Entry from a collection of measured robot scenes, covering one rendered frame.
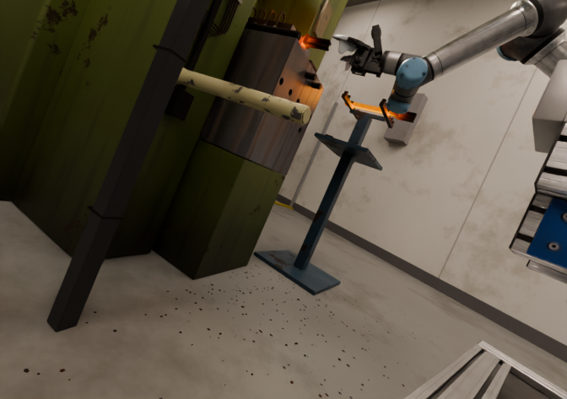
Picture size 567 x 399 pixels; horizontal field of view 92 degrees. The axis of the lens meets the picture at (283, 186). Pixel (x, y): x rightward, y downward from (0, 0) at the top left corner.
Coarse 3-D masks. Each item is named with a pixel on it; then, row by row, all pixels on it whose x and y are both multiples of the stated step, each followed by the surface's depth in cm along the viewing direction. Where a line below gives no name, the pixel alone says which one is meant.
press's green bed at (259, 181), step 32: (192, 160) 103; (224, 160) 98; (192, 192) 101; (224, 192) 96; (256, 192) 111; (192, 224) 99; (224, 224) 100; (256, 224) 123; (192, 256) 98; (224, 256) 109
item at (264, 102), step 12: (192, 72) 78; (180, 84) 83; (192, 84) 78; (204, 84) 75; (216, 84) 73; (228, 84) 72; (228, 96) 72; (240, 96) 70; (252, 96) 68; (264, 96) 67; (276, 96) 67; (264, 108) 68; (276, 108) 66; (288, 108) 64; (300, 108) 63; (300, 120) 63
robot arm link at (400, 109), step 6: (390, 96) 92; (396, 96) 87; (390, 102) 91; (396, 102) 89; (402, 102) 89; (408, 102) 89; (390, 108) 93; (396, 108) 91; (402, 108) 89; (408, 108) 91
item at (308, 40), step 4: (308, 36) 107; (312, 36) 107; (304, 40) 107; (308, 40) 108; (312, 40) 108; (316, 40) 107; (320, 40) 106; (324, 40) 105; (328, 40) 104; (304, 44) 109; (308, 44) 108; (312, 44) 106; (316, 44) 106; (320, 44) 105; (324, 44) 106; (328, 44) 105; (308, 48) 111; (316, 48) 108; (320, 48) 107; (324, 48) 106; (328, 48) 106
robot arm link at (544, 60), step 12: (528, 36) 79; (540, 36) 78; (552, 36) 78; (564, 36) 79; (504, 48) 88; (516, 48) 84; (528, 48) 82; (540, 48) 80; (552, 48) 79; (564, 48) 78; (516, 60) 90; (528, 60) 83; (540, 60) 82; (552, 60) 80; (552, 72) 82
